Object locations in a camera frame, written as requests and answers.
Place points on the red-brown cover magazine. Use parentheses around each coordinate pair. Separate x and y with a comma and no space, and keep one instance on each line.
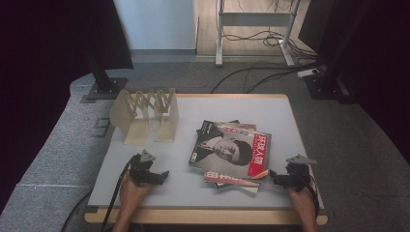
(232,180)

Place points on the portrait cover magazine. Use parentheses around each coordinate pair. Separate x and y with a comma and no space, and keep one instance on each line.
(225,148)

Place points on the black curtain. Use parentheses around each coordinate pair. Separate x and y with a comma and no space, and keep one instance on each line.
(386,64)
(48,48)

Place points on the person's right hand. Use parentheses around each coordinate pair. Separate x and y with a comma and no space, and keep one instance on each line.
(303,199)

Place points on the person's left hand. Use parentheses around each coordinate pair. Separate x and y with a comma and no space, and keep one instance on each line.
(132,193)

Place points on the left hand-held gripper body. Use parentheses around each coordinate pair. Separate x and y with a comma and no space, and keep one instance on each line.
(143,170)

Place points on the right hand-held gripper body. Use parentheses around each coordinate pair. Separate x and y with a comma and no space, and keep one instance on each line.
(298,175)

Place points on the white metal desk frame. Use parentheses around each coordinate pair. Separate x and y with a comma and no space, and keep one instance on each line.
(254,19)

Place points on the black stand with base plate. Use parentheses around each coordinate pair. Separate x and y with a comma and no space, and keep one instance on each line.
(325,87)
(106,87)

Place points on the dark blue cover magazine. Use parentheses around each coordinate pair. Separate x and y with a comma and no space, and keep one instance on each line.
(225,186)

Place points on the beige expandable book rack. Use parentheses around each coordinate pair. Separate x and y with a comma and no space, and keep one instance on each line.
(166,129)

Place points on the floor socket plate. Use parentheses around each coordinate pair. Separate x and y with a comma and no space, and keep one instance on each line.
(102,127)

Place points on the white power strip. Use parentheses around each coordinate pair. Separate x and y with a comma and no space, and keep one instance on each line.
(307,73)

